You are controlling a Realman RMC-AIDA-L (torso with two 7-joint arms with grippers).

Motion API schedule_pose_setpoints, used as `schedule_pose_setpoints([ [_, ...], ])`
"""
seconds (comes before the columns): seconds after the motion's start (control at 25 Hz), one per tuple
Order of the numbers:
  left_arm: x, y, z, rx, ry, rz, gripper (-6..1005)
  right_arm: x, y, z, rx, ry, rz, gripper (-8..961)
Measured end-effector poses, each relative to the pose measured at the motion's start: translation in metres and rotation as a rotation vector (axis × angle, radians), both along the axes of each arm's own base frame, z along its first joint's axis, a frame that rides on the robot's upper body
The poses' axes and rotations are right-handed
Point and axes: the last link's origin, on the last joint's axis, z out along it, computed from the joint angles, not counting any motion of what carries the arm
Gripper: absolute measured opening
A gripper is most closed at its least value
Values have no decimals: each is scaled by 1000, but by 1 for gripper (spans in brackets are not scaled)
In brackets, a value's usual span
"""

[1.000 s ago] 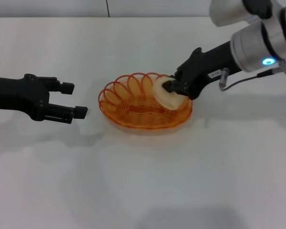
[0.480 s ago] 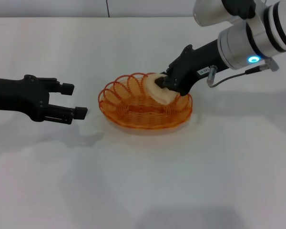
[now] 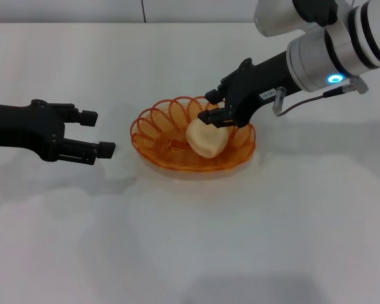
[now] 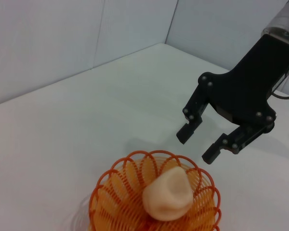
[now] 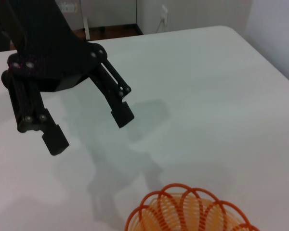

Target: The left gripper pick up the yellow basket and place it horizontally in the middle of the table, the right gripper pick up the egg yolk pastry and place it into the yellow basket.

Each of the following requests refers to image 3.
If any orange plastic wire basket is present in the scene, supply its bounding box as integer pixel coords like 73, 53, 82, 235
129, 95, 257, 175

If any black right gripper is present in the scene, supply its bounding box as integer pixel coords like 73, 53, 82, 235
198, 50, 302, 129

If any beige bread bun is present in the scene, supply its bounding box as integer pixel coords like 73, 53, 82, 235
185, 117, 227, 159

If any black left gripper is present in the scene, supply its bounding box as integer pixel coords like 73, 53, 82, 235
0, 99, 117, 167

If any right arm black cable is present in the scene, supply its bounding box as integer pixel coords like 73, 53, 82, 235
272, 77, 370, 118

